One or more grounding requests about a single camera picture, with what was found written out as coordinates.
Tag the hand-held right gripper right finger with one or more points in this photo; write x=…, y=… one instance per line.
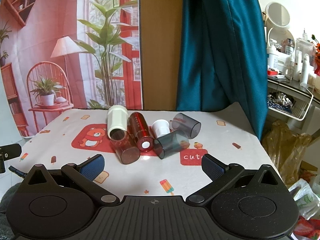
x=212, y=167

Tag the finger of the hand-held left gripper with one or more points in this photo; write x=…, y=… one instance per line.
x=11, y=150

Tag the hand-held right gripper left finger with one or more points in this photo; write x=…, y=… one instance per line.
x=92, y=167

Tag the red translucent plastic cup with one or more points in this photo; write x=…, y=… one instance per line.
x=125, y=148

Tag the grey translucent plastic cup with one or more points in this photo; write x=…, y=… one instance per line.
x=187, y=125
x=170, y=143

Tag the cream ribbed plastic cup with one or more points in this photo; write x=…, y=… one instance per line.
x=117, y=120

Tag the red metallic cup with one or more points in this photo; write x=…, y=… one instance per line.
x=140, y=130

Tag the small white cup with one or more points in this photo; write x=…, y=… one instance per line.
x=160, y=128

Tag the bear print tablecloth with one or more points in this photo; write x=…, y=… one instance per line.
x=62, y=140

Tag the grey towel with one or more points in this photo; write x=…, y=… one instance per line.
x=6, y=205

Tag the yellow plastic bag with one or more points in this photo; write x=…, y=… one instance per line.
x=282, y=145

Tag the foil snack packets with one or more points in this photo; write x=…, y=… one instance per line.
x=278, y=101

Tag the white plastic bag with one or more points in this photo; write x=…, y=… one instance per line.
x=306, y=197

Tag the small red box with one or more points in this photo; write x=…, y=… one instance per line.
x=272, y=72

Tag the teal curtain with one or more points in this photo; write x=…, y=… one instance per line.
x=220, y=55

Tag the strawberry print bag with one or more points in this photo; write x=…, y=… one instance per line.
x=306, y=228

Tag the black edged side shelf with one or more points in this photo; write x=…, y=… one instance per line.
x=295, y=86

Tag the brown wooden panel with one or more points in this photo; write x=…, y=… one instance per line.
x=160, y=55

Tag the white pump bottle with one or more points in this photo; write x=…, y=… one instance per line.
x=272, y=56

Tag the tall white bottle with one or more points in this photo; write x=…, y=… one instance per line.
x=305, y=70

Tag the red vase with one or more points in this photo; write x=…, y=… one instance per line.
x=317, y=67

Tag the clear acrylic organizer box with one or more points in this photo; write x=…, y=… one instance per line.
x=305, y=47

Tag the orange artificial flower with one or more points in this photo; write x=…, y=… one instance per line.
x=317, y=47

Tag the round white vanity mirror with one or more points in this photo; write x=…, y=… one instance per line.
x=278, y=13

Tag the room print wall tapestry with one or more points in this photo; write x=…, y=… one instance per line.
x=50, y=55

